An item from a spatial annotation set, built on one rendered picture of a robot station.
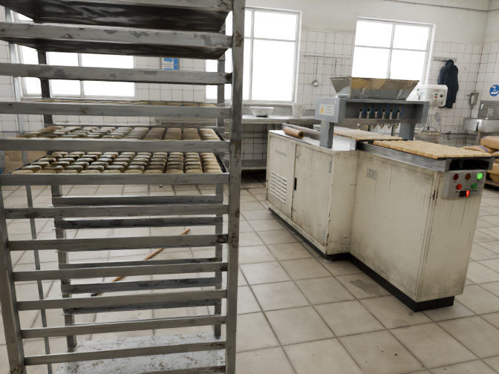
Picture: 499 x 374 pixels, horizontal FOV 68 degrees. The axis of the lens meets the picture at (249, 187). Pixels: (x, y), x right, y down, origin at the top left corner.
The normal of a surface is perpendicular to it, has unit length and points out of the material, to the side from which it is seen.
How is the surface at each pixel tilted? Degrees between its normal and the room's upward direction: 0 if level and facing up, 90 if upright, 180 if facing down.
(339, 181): 90
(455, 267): 90
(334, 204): 90
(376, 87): 115
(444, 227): 90
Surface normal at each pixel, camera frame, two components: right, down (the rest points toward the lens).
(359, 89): 0.26, 0.63
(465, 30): 0.26, 0.25
